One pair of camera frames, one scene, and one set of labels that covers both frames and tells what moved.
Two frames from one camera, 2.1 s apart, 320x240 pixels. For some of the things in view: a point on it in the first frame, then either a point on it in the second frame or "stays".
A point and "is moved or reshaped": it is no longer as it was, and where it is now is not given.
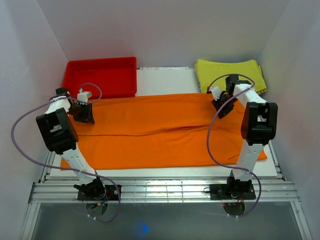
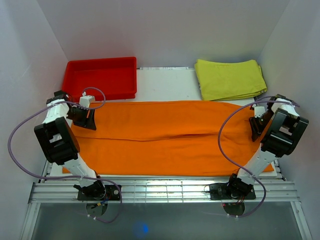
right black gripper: (223, 112) → (255, 128)
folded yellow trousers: (207, 71) stays
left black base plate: (112, 193) stays
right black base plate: (231, 191) stays
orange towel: (160, 131) is moved or reshaped
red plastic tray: (116, 76) stays
